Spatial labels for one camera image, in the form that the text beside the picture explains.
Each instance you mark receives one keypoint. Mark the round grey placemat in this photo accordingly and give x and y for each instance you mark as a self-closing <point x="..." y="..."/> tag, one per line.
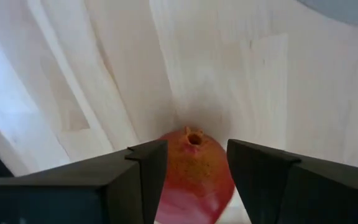
<point x="353" y="12"/>

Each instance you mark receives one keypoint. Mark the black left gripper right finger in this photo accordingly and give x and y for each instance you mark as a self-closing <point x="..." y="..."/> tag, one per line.
<point x="291" y="193"/>

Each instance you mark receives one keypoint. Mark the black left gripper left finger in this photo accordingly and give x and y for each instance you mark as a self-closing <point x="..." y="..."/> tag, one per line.
<point x="73" y="196"/>

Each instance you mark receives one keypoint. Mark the red pomegranate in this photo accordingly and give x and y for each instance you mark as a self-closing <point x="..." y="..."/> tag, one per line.
<point x="194" y="180"/>

